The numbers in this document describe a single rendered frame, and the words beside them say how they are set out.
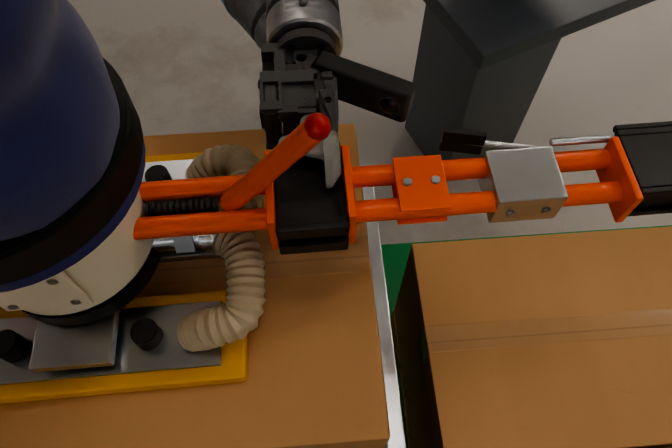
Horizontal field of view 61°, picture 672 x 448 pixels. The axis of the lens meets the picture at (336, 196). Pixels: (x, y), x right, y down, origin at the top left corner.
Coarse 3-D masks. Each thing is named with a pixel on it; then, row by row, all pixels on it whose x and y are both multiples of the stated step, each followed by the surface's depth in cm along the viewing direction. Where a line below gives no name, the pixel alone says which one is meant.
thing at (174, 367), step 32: (0, 320) 62; (32, 320) 62; (128, 320) 62; (160, 320) 62; (0, 352) 57; (128, 352) 60; (160, 352) 60; (192, 352) 60; (224, 352) 60; (0, 384) 58; (32, 384) 59; (64, 384) 59; (96, 384) 59; (128, 384) 59; (160, 384) 59; (192, 384) 59
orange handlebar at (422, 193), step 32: (416, 160) 58; (448, 160) 58; (480, 160) 58; (576, 160) 58; (608, 160) 59; (160, 192) 56; (192, 192) 57; (224, 192) 57; (416, 192) 56; (448, 192) 56; (480, 192) 57; (576, 192) 56; (608, 192) 56; (160, 224) 54; (192, 224) 55; (224, 224) 55; (256, 224) 55
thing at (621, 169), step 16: (608, 144) 59; (624, 144) 58; (640, 144) 57; (656, 144) 57; (624, 160) 57; (640, 160) 57; (656, 160) 57; (608, 176) 59; (624, 176) 56; (640, 176) 56; (656, 176) 56; (624, 192) 56; (640, 192) 55; (656, 192) 55; (624, 208) 57; (640, 208) 59; (656, 208) 59
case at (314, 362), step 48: (192, 144) 76; (240, 144) 76; (144, 288) 66; (192, 288) 66; (288, 288) 66; (336, 288) 66; (288, 336) 63; (336, 336) 63; (240, 384) 60; (288, 384) 60; (336, 384) 60; (384, 384) 61; (0, 432) 58; (48, 432) 58; (96, 432) 58; (144, 432) 58; (192, 432) 58; (240, 432) 58; (288, 432) 58; (336, 432) 58; (384, 432) 58
